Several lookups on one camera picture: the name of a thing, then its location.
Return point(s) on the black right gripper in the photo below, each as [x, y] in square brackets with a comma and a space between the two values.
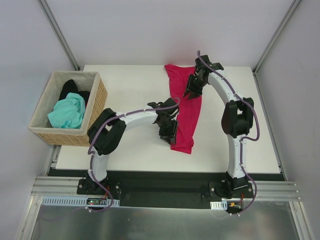
[194, 86]

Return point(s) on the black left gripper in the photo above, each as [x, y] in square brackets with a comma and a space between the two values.
[168, 130]

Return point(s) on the pink t shirt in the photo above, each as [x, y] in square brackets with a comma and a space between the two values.
[189, 109]

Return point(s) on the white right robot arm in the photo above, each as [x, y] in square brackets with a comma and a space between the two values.
[238, 115]

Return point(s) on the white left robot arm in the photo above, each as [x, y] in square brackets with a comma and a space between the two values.
[108, 129]

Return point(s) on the wicker laundry basket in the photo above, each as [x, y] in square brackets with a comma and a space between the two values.
[86, 81]

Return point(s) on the teal t shirt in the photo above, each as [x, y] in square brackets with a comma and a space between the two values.
[68, 113]

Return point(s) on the black t shirt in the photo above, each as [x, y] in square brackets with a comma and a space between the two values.
[71, 87]

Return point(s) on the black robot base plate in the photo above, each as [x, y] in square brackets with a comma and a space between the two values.
[172, 190]

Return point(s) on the right white cable duct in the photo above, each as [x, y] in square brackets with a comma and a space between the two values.
[219, 205]

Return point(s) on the white cable duct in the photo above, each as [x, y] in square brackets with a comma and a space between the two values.
[219, 205]
[68, 201]

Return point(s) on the left white cable duct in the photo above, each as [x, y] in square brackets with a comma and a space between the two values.
[68, 201]

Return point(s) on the right aluminium frame post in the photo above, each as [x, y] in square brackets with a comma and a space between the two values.
[277, 34]

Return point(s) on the aluminium frame post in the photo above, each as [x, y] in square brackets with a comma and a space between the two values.
[44, 5]
[277, 34]

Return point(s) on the left aluminium frame post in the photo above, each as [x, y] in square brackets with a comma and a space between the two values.
[44, 5]

